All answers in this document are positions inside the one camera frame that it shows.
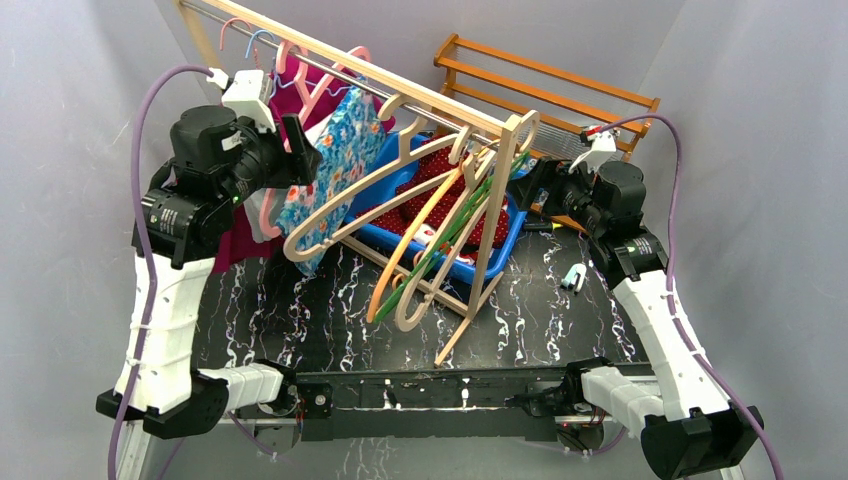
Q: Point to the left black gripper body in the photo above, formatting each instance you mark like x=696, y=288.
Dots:
x=295, y=150

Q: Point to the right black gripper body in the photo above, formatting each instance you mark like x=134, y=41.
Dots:
x=554, y=174

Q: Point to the green velvet hanger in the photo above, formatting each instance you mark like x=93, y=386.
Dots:
x=447, y=247

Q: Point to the cream wooden hanger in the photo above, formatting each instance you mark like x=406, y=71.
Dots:
x=396, y=153
x=485, y=174

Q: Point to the white red poppy garment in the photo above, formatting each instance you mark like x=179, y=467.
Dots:
x=426, y=234

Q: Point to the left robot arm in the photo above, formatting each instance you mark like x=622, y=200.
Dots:
x=219, y=159

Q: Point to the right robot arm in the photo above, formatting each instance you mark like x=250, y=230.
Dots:
x=690, y=425

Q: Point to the black yellow marker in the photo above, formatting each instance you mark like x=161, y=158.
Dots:
x=544, y=227

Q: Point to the blue floral garment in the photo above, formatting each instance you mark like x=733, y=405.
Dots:
x=349, y=144

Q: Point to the magenta garment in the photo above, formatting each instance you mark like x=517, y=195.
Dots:
x=237, y=244

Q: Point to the white plastic clip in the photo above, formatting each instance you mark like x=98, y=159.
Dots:
x=575, y=278

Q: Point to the orange wooden shoe rack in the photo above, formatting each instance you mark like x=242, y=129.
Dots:
x=500, y=84

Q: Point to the wooden clothes rack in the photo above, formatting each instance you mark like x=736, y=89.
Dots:
x=443, y=115

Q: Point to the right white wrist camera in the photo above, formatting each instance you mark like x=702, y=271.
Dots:
x=602, y=145

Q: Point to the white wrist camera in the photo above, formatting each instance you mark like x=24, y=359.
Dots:
x=602, y=145
x=247, y=93

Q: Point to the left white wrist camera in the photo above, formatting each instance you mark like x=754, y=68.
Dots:
x=247, y=93

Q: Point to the black base frame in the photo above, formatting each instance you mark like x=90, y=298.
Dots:
x=430, y=401

